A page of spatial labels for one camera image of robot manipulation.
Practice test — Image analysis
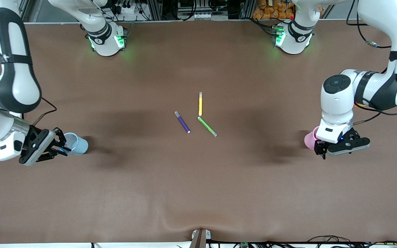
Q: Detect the pink cup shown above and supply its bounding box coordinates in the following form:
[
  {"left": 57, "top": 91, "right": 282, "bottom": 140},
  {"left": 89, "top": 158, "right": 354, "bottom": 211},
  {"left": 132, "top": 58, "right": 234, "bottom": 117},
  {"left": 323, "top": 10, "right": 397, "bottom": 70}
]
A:
[{"left": 304, "top": 126, "right": 320, "bottom": 150}]

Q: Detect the light blue cup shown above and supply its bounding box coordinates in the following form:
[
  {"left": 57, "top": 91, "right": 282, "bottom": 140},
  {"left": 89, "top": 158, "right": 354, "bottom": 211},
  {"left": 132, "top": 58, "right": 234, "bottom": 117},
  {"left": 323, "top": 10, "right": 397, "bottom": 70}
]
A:
[{"left": 62, "top": 133, "right": 89, "bottom": 155}]

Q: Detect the green marker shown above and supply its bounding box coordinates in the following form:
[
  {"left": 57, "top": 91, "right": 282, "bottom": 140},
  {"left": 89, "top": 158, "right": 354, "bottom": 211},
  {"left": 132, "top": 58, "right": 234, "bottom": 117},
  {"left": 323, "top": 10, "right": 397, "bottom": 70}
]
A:
[{"left": 197, "top": 116, "right": 218, "bottom": 137}]

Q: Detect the purple marker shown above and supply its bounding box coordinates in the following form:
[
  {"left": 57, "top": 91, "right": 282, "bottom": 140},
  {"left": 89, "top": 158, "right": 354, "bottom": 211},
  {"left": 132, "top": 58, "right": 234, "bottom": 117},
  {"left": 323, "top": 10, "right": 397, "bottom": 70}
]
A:
[{"left": 174, "top": 111, "right": 191, "bottom": 134}]

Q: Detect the brown table cover mat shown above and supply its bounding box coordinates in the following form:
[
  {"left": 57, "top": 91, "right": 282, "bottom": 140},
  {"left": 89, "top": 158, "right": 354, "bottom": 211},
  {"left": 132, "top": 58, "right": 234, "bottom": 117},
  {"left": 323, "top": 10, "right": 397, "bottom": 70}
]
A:
[{"left": 0, "top": 18, "right": 397, "bottom": 244}]

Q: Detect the orange toy bread pile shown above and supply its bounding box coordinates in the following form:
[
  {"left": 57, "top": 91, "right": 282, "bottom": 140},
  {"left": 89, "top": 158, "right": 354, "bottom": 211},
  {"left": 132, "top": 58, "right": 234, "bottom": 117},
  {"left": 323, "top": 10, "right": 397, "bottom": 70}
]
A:
[{"left": 253, "top": 0, "right": 294, "bottom": 20}]

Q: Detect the white power strip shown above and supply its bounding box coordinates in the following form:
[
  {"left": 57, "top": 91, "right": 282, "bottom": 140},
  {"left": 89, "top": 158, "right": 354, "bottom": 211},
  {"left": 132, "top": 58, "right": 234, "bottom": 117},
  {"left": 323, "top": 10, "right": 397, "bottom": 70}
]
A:
[{"left": 116, "top": 3, "right": 142, "bottom": 16}]

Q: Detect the white terminal block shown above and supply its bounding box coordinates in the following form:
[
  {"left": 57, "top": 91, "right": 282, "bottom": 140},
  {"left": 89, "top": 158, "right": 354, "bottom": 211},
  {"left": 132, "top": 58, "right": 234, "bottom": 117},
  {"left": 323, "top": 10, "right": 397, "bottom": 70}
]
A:
[{"left": 192, "top": 12, "right": 217, "bottom": 20}]

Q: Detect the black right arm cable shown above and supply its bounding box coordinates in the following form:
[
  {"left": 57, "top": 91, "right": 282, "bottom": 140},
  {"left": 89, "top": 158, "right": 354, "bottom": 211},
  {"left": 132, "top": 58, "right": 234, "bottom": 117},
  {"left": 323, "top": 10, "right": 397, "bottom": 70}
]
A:
[{"left": 31, "top": 97, "right": 58, "bottom": 126}]

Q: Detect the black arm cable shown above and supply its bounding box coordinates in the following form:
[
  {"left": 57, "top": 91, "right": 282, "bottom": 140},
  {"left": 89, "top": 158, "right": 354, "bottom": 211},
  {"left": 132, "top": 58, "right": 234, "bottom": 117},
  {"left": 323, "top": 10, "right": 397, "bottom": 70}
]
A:
[
  {"left": 31, "top": 97, "right": 58, "bottom": 126},
  {"left": 346, "top": 0, "right": 397, "bottom": 125}
]

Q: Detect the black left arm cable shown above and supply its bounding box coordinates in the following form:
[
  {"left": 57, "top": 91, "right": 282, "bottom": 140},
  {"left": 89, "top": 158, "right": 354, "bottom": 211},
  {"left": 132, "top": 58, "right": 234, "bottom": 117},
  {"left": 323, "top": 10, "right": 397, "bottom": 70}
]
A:
[{"left": 346, "top": 0, "right": 397, "bottom": 125}]

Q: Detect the black cable bundle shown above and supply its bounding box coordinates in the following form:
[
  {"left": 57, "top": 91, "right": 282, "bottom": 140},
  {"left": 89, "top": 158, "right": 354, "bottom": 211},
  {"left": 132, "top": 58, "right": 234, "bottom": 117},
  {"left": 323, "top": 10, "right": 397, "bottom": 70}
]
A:
[{"left": 207, "top": 235, "right": 397, "bottom": 248}]

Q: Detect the camera stand post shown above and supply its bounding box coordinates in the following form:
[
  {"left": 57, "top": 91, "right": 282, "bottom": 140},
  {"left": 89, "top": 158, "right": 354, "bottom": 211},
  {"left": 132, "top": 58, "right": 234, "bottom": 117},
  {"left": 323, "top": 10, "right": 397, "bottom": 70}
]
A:
[{"left": 189, "top": 228, "right": 212, "bottom": 248}]

